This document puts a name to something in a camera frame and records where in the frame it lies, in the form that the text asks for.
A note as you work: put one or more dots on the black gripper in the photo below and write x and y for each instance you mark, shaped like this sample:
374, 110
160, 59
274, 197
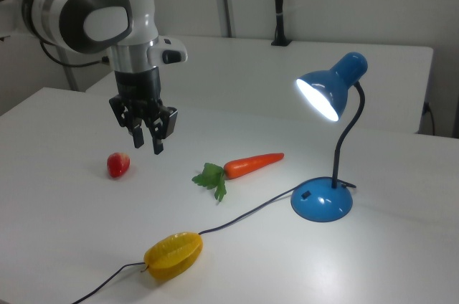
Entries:
138, 85

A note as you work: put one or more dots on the blue desk lamp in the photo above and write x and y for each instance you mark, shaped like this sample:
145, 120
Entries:
322, 203

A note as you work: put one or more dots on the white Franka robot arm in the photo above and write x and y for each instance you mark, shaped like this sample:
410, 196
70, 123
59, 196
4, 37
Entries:
97, 3

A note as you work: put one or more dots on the red plastic strawberry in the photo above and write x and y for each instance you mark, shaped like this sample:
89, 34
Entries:
117, 166

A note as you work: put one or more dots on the orange plastic carrot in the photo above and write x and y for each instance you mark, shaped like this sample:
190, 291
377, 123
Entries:
251, 166

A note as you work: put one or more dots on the white background table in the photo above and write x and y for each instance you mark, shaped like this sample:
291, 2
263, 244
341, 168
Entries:
251, 64

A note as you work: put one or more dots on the yellow plastic starfruit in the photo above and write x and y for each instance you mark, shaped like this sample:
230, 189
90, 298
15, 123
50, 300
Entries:
174, 255

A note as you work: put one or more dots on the black pole with clamp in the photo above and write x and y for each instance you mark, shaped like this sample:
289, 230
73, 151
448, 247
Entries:
279, 3

